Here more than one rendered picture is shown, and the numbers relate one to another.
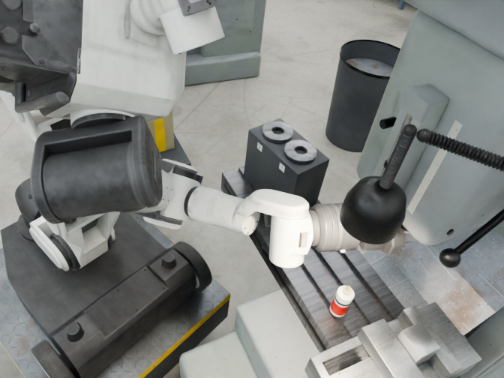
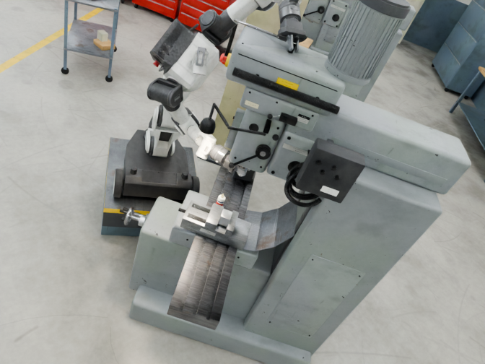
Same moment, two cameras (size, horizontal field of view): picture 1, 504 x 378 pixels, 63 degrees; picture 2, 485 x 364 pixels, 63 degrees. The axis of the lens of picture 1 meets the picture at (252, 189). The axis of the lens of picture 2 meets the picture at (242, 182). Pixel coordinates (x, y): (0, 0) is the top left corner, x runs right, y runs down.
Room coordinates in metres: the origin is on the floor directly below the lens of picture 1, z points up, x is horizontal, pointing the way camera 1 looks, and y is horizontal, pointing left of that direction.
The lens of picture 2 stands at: (-0.90, -1.08, 2.47)
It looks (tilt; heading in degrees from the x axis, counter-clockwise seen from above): 39 degrees down; 28
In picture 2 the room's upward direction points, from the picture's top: 22 degrees clockwise
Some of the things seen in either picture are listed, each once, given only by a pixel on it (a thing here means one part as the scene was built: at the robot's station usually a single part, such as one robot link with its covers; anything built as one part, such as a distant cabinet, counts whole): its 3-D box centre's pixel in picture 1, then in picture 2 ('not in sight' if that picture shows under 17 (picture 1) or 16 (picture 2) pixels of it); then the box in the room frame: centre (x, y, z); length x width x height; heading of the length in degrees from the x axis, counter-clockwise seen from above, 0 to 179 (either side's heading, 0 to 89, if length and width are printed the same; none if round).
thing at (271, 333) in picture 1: (343, 334); (219, 227); (0.53, -0.30, 0.76); 0.50 x 0.35 x 0.12; 122
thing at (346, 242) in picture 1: (360, 226); (228, 159); (0.51, -0.21, 1.24); 0.13 x 0.12 x 0.10; 14
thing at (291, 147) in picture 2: not in sight; (295, 146); (0.63, -0.47, 1.47); 0.24 x 0.19 x 0.26; 32
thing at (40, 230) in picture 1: (73, 232); (159, 142); (0.80, 0.57, 0.68); 0.21 x 0.20 x 0.13; 53
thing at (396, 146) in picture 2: not in sight; (373, 137); (0.80, -0.72, 1.66); 0.80 x 0.23 x 0.20; 122
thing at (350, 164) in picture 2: not in sight; (329, 172); (0.41, -0.73, 1.62); 0.20 x 0.09 x 0.21; 122
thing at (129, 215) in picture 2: not in sight; (134, 217); (0.27, 0.12, 0.60); 0.16 x 0.12 x 0.12; 122
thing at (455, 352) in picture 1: (395, 361); (217, 222); (0.39, -0.35, 0.96); 0.35 x 0.15 x 0.11; 120
